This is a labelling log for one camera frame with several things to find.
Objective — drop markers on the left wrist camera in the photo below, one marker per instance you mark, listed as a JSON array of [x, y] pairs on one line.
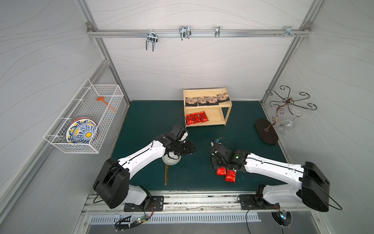
[[178, 133]]

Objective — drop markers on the blue yellow patterned plate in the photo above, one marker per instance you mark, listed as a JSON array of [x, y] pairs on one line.
[[81, 131]]

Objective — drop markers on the small metal hook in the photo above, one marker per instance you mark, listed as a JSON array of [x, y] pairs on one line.
[[217, 31]]

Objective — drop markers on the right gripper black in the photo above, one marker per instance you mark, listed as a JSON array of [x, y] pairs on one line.
[[218, 159]]

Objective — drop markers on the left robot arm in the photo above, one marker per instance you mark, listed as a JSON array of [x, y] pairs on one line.
[[112, 184]]

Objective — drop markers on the wooden two-tier shelf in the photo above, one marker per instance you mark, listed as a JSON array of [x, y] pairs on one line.
[[217, 114]]

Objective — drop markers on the metal double hook middle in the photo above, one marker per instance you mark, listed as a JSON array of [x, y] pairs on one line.
[[185, 32]]

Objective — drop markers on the clear wine glass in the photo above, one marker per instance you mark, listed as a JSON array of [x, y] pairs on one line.
[[288, 125]]

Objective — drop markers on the red tea bag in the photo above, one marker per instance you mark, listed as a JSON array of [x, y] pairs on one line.
[[196, 118], [221, 171], [189, 119], [203, 117], [231, 176]]

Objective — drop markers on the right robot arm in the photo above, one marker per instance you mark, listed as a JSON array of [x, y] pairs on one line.
[[304, 184]]

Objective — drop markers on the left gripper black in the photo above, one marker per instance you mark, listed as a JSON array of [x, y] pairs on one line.
[[185, 147]]

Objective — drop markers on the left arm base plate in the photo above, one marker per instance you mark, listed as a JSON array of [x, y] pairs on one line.
[[152, 203]]

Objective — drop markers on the orange spatula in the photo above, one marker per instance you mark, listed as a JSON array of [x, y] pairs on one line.
[[102, 99]]

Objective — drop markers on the metal double hook left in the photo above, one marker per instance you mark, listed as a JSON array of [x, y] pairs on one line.
[[152, 38]]

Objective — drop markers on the metal hook right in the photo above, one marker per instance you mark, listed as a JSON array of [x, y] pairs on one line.
[[288, 33]]

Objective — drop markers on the copper glass holder stand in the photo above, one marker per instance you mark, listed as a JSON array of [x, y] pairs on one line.
[[266, 128]]

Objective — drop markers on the green table mat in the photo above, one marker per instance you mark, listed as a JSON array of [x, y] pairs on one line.
[[147, 119]]

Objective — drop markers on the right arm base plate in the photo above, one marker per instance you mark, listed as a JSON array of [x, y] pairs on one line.
[[251, 202]]

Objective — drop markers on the metal double hook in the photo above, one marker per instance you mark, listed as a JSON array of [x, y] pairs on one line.
[[152, 38], [185, 32]]

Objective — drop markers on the white wire basket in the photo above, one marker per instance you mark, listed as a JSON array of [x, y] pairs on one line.
[[85, 105]]

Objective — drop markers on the metal rail bar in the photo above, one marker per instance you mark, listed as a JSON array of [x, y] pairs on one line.
[[195, 33]]

